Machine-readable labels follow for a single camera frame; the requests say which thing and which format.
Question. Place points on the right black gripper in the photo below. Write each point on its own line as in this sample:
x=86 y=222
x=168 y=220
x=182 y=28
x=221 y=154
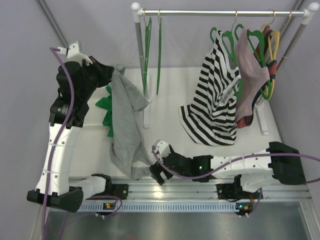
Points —
x=160 y=172

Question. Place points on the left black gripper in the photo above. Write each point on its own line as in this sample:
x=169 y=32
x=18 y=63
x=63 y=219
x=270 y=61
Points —
x=100 y=74

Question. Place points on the grey tank top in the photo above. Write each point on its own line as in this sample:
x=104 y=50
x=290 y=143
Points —
x=127 y=151

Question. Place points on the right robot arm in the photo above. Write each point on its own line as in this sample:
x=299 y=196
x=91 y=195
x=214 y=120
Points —
x=279 y=164

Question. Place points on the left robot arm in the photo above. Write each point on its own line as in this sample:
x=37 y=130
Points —
x=77 y=81

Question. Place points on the green hanger with striped shirt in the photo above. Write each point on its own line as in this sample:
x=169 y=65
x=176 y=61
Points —
x=232 y=56

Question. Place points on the green hanger with pink garment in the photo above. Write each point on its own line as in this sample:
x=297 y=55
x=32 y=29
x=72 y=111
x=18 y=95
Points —
x=260 y=56

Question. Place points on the yellow hanger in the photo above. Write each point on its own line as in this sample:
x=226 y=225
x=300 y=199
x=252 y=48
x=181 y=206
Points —
x=272 y=41

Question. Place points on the green shirt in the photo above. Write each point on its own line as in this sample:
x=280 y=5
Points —
x=105 y=103

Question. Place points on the white laundry basket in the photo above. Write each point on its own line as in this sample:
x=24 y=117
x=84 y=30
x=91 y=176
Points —
x=95 y=114

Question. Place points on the black white striped shirt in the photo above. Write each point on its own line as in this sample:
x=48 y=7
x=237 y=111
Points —
x=210 y=118

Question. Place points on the white clothes rack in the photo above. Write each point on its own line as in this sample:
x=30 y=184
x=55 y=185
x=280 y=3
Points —
x=139 y=12

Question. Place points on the pink mauve garment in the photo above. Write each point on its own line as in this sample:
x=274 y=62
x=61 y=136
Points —
x=253 y=77

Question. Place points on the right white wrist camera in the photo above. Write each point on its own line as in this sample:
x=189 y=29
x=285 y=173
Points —
x=161 y=149

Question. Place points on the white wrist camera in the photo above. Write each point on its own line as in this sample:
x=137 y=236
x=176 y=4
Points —
x=161 y=149
x=74 y=53

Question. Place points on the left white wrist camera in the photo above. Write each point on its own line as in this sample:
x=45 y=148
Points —
x=74 y=53

